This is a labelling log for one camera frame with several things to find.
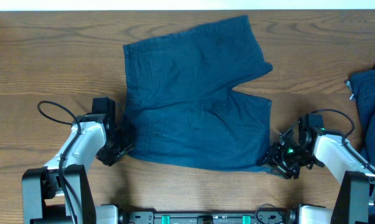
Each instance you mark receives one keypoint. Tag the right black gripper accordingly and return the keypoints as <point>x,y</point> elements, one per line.
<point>272,159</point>

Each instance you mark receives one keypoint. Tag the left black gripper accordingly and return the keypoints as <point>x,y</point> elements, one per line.
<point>128,142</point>

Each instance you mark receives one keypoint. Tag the dark blue shorts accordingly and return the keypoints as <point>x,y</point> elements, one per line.
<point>182,104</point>

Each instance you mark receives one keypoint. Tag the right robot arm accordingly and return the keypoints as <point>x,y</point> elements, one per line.
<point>307,143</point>

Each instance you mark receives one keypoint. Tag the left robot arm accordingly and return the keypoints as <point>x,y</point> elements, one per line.
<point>59,192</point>

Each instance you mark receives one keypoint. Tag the pile of blue clothes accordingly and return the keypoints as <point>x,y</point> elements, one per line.
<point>362,87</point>

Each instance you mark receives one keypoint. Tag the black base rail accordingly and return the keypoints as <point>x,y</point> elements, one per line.
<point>266,216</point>

